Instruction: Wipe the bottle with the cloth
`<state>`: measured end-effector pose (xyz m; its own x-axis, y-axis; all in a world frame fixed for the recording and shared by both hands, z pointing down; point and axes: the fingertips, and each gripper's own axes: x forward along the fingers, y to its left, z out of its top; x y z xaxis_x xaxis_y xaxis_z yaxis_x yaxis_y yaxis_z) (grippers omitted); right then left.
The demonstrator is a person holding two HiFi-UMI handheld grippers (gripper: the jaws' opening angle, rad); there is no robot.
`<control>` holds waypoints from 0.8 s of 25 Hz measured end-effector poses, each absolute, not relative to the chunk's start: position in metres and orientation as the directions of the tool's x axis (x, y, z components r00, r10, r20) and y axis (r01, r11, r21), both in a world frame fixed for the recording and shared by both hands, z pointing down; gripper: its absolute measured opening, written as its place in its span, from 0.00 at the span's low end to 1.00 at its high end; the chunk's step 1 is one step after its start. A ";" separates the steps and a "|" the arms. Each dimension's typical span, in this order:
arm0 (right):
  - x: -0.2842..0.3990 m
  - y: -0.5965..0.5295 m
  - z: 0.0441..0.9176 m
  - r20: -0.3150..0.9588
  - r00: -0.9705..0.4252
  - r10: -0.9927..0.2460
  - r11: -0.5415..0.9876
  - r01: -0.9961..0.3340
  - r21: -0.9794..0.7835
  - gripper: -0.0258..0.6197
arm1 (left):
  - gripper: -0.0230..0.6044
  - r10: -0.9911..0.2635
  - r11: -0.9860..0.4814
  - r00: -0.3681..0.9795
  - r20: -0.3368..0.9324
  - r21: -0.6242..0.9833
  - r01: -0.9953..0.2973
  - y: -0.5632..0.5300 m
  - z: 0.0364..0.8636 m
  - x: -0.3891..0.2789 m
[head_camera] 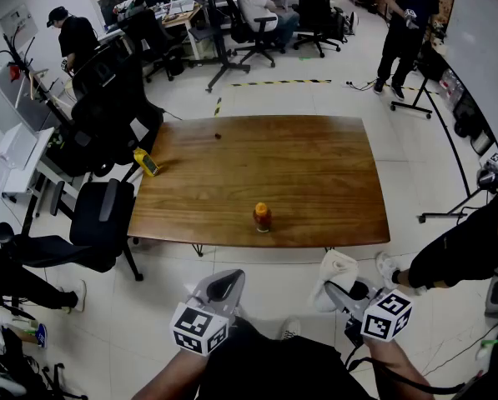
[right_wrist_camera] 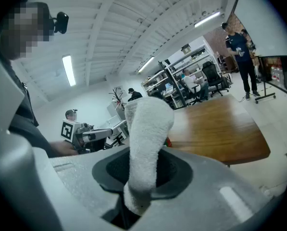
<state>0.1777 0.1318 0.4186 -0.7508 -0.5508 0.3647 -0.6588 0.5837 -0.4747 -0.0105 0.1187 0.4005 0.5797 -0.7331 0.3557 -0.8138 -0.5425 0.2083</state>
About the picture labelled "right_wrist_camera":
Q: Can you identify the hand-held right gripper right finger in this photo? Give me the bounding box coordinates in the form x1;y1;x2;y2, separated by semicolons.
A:
138;146;278;231

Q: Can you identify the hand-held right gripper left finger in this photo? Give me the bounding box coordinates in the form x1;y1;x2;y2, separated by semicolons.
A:
49;145;131;231

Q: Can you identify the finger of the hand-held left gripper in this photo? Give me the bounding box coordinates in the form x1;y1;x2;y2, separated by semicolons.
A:
82;128;114;142

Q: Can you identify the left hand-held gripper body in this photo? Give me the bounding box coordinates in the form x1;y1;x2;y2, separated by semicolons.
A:
61;119;95;154

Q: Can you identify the white cloth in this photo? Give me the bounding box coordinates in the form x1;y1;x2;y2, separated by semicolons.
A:
123;96;175;216

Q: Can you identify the person's left forearm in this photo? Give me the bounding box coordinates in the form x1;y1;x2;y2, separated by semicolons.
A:
49;140;79;157

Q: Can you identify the white cabinet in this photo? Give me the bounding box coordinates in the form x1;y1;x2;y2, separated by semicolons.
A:
106;102;130;145

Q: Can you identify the black coat rack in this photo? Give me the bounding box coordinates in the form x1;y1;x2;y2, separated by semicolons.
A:
108;86;125;111

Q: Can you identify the person's black shirt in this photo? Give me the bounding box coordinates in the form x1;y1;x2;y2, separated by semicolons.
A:
8;61;62;158

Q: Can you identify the ceiling tube light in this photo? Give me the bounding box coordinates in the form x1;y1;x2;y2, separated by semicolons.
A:
62;54;77;87
137;55;156;73
193;11;221;28

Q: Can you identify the person's head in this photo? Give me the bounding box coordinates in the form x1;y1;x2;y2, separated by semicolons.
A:
0;1;55;60

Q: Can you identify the black mesh office chair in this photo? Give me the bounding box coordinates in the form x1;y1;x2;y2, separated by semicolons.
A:
201;61;231;97

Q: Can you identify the white shelving unit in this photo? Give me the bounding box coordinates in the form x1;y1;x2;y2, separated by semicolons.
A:
141;43;221;105

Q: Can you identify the whiteboard on rolling stand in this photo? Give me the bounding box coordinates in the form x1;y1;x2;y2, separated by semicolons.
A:
233;0;287;104

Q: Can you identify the black head-worn camera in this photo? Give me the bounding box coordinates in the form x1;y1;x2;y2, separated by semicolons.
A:
52;11;70;35

